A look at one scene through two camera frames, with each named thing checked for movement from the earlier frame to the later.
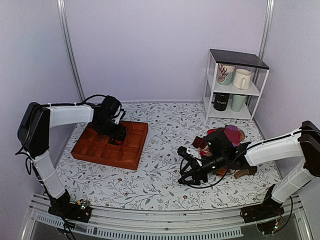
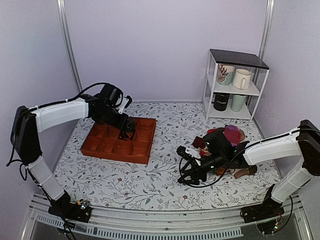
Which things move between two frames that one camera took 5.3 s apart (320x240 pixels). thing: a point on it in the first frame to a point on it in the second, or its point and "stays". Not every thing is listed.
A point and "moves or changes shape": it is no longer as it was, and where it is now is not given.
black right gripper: [196, 172] stays
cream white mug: [241, 79] stays
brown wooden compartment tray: [94, 145] moves or changes shape
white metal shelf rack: [234, 82] stays
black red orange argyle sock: [118, 142] to [126, 136]
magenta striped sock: [233, 134] stays
